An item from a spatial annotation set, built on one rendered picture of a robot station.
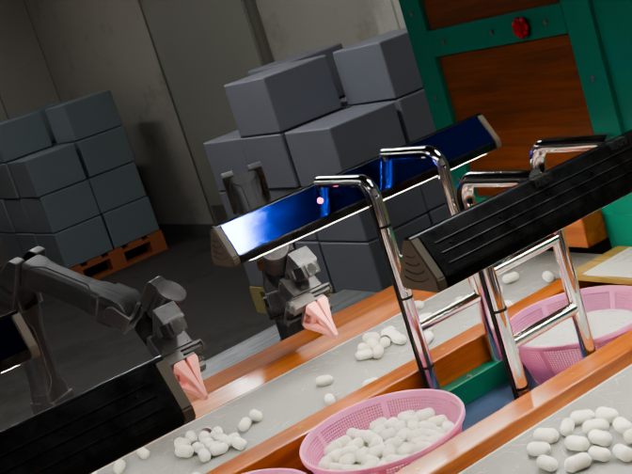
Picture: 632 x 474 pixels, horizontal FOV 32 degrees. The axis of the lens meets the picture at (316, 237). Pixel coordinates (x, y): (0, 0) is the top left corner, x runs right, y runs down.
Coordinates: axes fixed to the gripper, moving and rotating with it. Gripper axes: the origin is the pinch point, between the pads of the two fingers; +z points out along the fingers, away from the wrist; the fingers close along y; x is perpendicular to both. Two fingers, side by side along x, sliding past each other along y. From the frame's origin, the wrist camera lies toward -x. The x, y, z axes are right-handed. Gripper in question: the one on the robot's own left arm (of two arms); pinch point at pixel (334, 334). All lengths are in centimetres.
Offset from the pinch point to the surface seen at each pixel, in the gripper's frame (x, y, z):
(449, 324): 1.3, 21.7, 9.3
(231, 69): 258, 215, -340
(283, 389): 8.2, -11.7, 1.2
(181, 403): -65, -57, 35
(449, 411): -20.4, -5.1, 33.6
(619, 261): -16, 48, 24
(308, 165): 152, 131, -162
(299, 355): 13.0, -1.9, -6.6
